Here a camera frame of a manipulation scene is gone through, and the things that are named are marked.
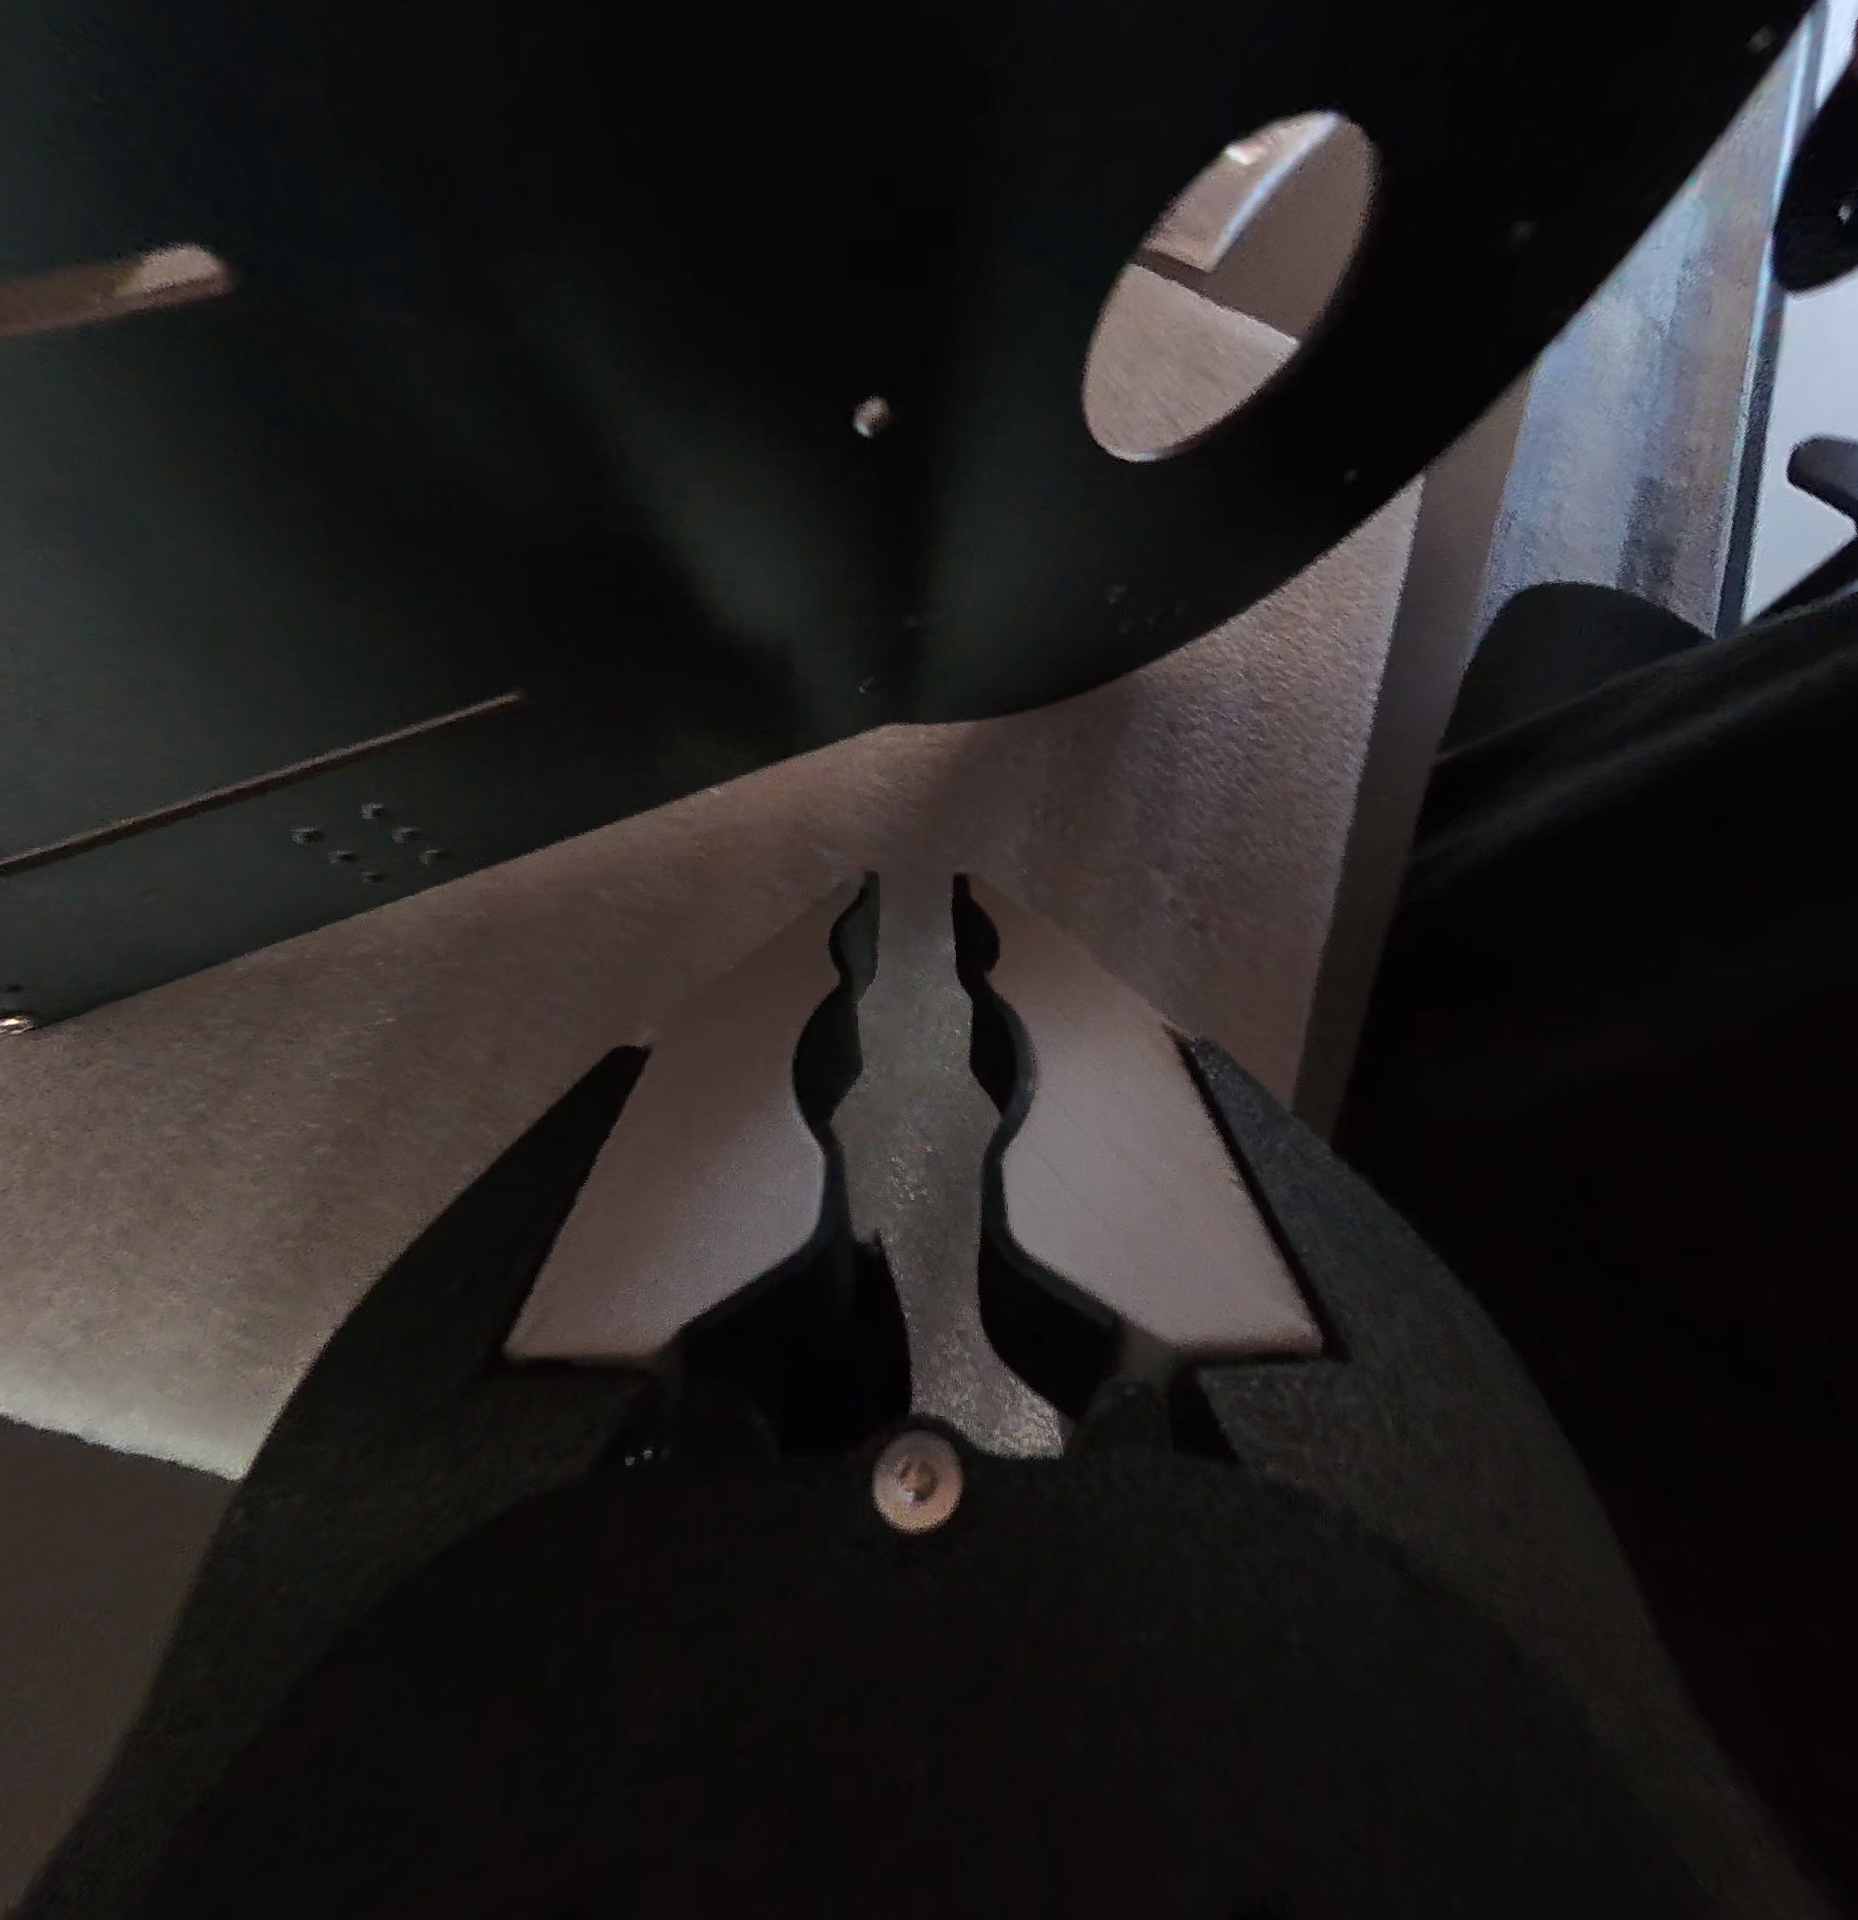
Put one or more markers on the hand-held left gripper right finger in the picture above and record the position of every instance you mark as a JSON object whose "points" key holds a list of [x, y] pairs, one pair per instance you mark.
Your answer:
{"points": [[1156, 1186]]}

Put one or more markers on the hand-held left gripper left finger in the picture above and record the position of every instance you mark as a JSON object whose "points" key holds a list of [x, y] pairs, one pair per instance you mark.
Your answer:
{"points": [[688, 1186]]}

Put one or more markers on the black metal plate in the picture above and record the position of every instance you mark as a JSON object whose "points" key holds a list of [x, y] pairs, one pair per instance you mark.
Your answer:
{"points": [[570, 451]]}

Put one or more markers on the white foam sheet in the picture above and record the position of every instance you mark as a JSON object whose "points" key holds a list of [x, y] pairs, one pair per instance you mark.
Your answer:
{"points": [[418, 1051]]}

